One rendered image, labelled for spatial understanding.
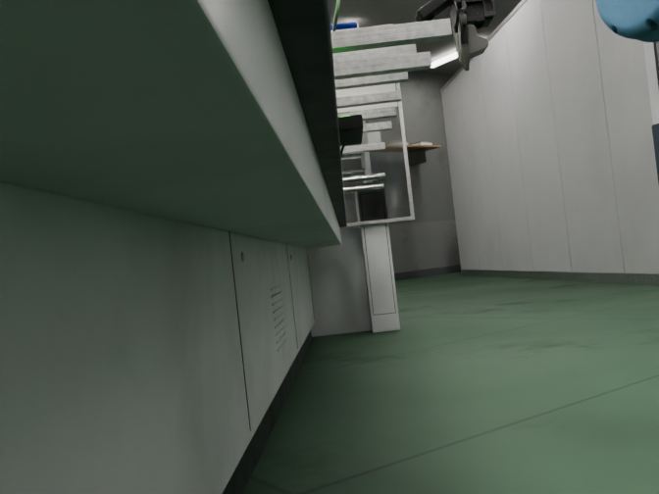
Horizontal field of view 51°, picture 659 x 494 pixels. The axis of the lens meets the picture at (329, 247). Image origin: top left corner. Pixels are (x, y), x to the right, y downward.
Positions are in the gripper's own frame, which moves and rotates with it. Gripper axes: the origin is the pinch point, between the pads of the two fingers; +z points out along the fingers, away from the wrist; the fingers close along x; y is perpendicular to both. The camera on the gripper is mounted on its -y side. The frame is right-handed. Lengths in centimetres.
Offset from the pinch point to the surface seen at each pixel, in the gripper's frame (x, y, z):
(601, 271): 451, 184, 75
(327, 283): 262, -44, 53
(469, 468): -9, -10, 83
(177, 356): -59, -52, 49
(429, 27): -26.6, -10.4, -0.4
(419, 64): -1.6, -9.5, -0.9
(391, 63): -1.6, -15.3, -1.8
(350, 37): -26.6, -24.3, -0.3
